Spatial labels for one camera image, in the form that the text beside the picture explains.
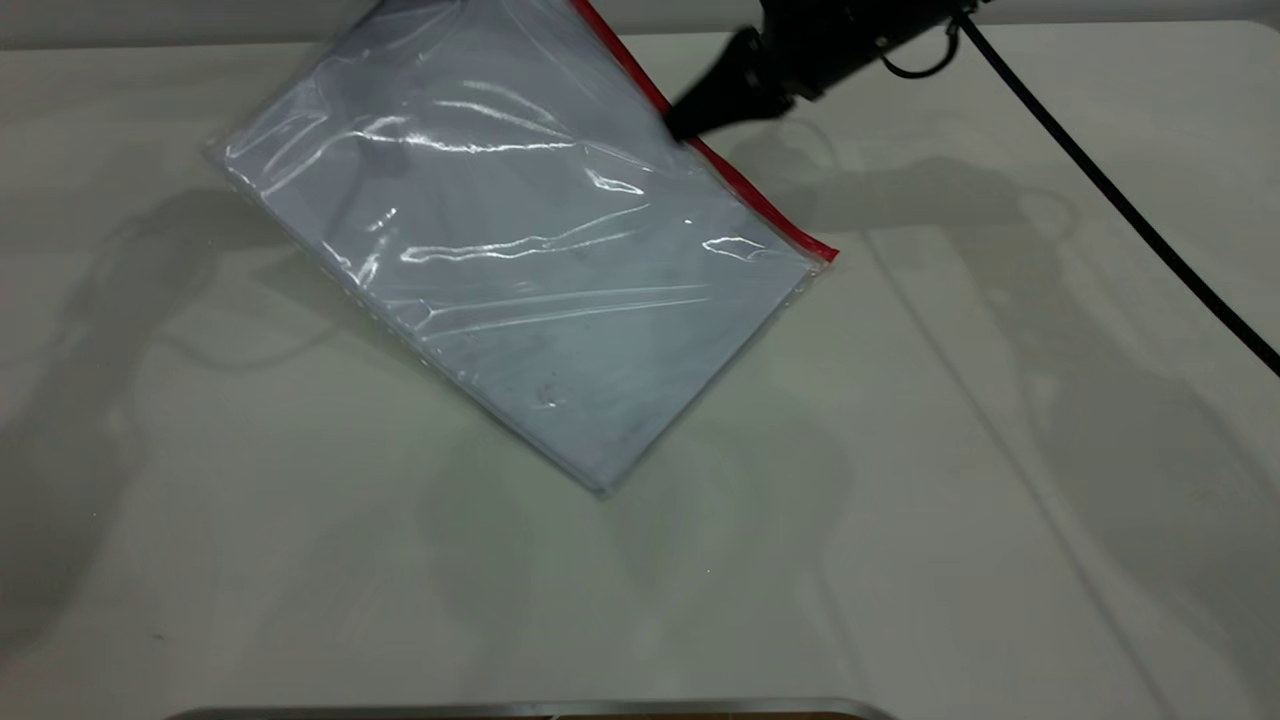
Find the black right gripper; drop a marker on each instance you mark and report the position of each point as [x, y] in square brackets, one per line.
[840, 35]

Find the clear plastic red-zip bag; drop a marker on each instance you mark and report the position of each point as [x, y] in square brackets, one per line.
[520, 260]

